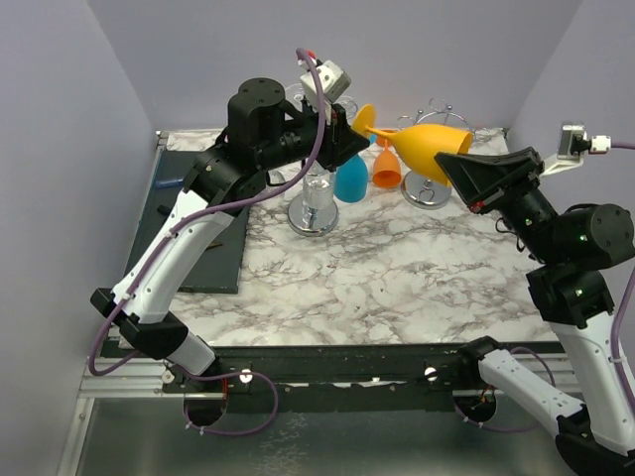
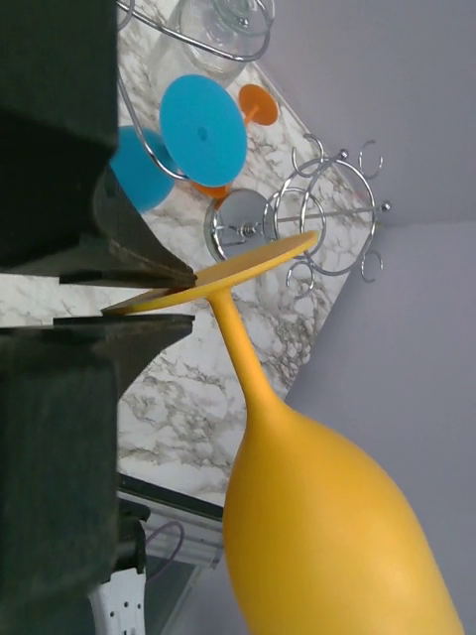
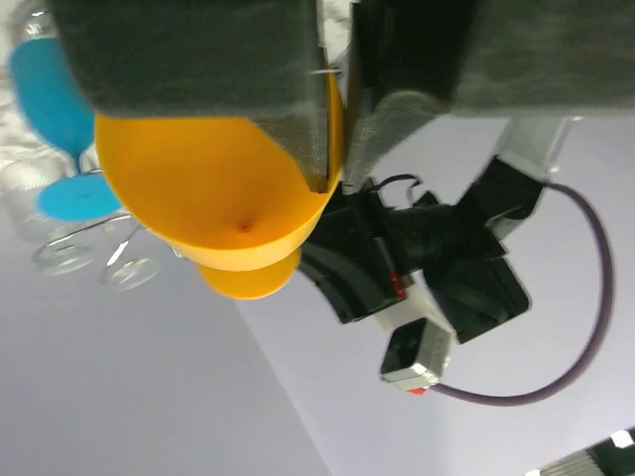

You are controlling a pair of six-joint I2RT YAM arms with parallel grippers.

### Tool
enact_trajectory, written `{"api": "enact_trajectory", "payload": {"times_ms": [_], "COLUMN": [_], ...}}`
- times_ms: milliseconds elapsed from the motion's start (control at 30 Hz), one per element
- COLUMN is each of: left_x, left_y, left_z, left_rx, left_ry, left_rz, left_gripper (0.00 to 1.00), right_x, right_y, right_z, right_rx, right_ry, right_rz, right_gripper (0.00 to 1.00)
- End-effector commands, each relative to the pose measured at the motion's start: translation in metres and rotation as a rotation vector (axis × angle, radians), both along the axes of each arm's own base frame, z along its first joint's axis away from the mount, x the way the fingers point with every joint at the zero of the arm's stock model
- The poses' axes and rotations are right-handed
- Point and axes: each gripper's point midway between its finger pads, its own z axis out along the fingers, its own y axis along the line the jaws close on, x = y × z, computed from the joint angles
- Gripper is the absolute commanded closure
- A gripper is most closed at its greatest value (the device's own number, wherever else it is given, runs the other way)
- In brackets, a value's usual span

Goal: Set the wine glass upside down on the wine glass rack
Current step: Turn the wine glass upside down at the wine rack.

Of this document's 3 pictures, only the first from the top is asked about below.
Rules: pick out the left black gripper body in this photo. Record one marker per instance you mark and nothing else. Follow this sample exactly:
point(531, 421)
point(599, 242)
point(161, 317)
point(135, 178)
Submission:
point(298, 139)

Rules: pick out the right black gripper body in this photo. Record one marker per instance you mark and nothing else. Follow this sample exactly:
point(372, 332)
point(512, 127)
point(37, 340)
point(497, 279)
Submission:
point(531, 214)

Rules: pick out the clear wine glass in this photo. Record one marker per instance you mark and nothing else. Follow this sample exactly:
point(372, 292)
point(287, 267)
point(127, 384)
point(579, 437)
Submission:
point(317, 190)
point(275, 178)
point(295, 95)
point(350, 106)

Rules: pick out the blue plastic wine glass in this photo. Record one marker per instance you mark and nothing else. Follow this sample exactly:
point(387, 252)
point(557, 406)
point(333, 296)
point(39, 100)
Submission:
point(351, 180)

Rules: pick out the orange plastic wine glass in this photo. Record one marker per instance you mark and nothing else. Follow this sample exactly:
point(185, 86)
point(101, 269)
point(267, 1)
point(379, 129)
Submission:
point(386, 167)

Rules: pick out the yellow plastic wine glass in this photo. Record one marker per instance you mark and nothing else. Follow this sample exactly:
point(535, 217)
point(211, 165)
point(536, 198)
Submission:
point(418, 145)

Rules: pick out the chrome swirl wine glass rack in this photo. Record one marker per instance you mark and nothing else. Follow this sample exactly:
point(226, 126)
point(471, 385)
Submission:
point(308, 224)

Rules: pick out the dark grey box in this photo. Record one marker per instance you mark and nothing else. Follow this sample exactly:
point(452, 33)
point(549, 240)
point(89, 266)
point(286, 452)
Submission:
point(170, 252)

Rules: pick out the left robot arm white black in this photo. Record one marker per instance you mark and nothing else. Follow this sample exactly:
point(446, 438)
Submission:
point(145, 321)

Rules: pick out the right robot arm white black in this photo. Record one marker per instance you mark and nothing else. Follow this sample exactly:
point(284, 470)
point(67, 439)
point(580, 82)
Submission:
point(594, 434)

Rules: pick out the small dark socket tool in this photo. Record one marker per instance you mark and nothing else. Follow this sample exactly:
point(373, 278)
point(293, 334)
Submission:
point(164, 210)

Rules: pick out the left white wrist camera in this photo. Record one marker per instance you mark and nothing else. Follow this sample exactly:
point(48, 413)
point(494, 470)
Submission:
point(333, 79)

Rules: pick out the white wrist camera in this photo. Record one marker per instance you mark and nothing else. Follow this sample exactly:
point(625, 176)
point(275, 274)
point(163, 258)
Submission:
point(573, 146)
point(333, 79)

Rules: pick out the chrome spiral wire rack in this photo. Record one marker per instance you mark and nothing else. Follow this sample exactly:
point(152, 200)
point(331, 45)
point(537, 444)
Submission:
point(420, 191)

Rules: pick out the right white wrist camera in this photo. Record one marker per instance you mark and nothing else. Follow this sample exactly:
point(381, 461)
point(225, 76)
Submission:
point(573, 146)

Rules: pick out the blue handled screwdriver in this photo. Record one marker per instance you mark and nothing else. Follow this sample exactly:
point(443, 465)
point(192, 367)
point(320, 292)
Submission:
point(168, 183)

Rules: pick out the aluminium mounting rail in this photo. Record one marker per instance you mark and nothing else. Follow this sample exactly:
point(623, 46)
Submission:
point(145, 378)

